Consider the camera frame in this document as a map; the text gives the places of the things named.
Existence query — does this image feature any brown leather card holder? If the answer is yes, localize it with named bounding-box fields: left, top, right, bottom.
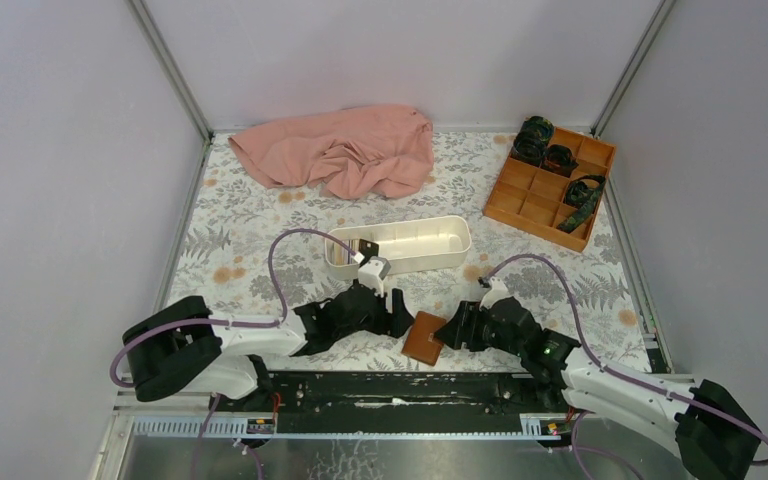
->
left=401, top=311, right=447, bottom=366

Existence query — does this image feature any white oblong plastic tray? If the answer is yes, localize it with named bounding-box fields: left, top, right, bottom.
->
left=329, top=215, right=472, bottom=275

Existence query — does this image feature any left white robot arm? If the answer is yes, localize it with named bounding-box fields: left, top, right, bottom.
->
left=109, top=282, right=414, bottom=402

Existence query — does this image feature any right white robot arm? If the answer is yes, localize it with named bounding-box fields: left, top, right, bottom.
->
left=434, top=297, right=760, bottom=479

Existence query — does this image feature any stack of cards in tray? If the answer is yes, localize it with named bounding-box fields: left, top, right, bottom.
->
left=333, top=239, right=380, bottom=265

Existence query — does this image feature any floral patterned table mat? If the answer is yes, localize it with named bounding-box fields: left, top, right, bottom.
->
left=167, top=132, right=650, bottom=371

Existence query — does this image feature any wooden compartment organizer box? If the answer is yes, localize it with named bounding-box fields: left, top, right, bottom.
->
left=483, top=125, right=617, bottom=252

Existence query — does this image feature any unrolled dark patterned tie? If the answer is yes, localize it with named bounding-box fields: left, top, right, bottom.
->
left=557, top=175, right=607, bottom=233

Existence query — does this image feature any pink crumpled cloth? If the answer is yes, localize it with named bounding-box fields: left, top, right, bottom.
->
left=229, top=105, right=434, bottom=200

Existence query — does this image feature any small rolled dark tie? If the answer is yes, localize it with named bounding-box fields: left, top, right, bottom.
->
left=541, top=144, right=578, bottom=178

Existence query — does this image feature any large rolled dark tie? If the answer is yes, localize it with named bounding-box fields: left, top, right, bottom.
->
left=510, top=115, right=555, bottom=167

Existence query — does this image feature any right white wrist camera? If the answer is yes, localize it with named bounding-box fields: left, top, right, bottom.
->
left=479, top=277, right=512, bottom=310

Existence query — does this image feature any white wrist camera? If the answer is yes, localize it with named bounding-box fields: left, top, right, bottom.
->
left=357, top=256, right=391, bottom=297
left=479, top=277, right=512, bottom=310

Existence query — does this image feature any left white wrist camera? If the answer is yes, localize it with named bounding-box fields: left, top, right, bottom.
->
left=357, top=256, right=391, bottom=297

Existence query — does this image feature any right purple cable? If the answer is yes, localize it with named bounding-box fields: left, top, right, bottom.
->
left=480, top=253, right=768, bottom=467

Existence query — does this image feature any purple cable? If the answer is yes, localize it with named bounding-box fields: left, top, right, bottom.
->
left=109, top=228, right=367, bottom=390
left=480, top=253, right=768, bottom=467

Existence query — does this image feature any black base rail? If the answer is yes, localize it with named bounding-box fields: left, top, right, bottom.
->
left=217, top=371, right=578, bottom=437

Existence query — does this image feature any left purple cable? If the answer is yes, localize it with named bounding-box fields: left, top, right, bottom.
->
left=109, top=228, right=367, bottom=390

